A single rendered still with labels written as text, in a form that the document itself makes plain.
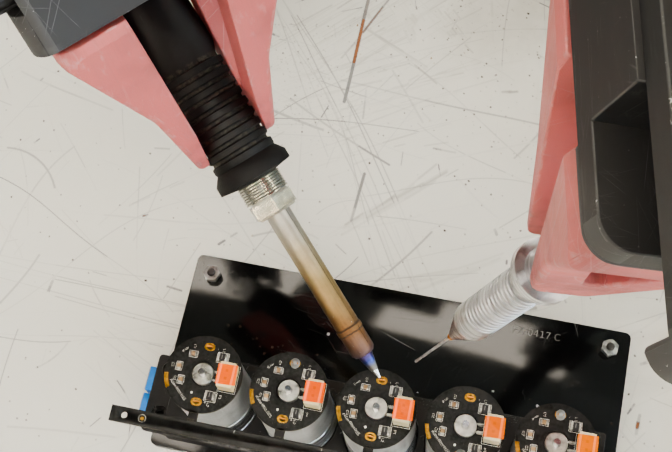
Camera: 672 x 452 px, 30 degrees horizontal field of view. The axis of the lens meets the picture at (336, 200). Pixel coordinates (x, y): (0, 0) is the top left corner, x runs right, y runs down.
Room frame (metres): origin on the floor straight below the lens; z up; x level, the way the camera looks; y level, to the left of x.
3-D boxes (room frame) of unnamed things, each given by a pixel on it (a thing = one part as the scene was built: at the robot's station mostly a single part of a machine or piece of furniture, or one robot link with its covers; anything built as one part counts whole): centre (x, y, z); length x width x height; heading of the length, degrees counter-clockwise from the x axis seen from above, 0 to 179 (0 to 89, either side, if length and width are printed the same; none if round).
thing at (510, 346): (0.10, -0.01, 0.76); 0.16 x 0.07 x 0.01; 69
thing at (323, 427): (0.09, 0.03, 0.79); 0.02 x 0.02 x 0.05
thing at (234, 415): (0.10, 0.05, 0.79); 0.02 x 0.02 x 0.05
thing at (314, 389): (0.09, 0.02, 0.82); 0.01 x 0.01 x 0.01; 69
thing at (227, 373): (0.10, 0.04, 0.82); 0.01 x 0.01 x 0.01; 69
